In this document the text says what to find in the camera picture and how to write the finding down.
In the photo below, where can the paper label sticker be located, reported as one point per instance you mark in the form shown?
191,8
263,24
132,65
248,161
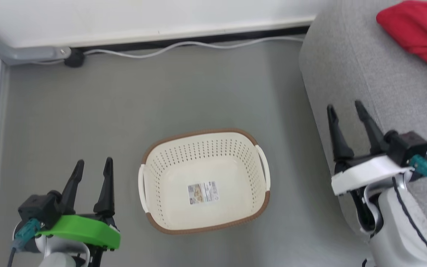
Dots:
203,193

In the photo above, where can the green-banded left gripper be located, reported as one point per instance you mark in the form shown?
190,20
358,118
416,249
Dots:
83,230

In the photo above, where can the grey fabric sofa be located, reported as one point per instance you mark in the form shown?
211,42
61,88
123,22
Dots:
350,66

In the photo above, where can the grey wall conduit pipe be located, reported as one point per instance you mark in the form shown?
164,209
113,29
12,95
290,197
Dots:
28,53

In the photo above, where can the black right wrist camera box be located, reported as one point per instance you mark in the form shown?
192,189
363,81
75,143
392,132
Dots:
408,146

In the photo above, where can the black round floor stopper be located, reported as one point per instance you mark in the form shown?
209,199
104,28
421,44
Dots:
74,58

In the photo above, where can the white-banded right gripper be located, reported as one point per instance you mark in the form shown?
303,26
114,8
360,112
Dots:
365,174

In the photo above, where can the cream perforated laundry basket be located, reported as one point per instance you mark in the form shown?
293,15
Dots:
206,155

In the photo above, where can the red sports jersey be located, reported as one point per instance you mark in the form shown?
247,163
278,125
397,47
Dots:
417,29

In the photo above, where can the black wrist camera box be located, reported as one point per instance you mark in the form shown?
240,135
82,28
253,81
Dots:
41,209
408,146

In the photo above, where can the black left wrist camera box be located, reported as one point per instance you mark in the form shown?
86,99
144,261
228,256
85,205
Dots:
41,209

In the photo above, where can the white black wall baseboard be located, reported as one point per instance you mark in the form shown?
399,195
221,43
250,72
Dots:
184,35

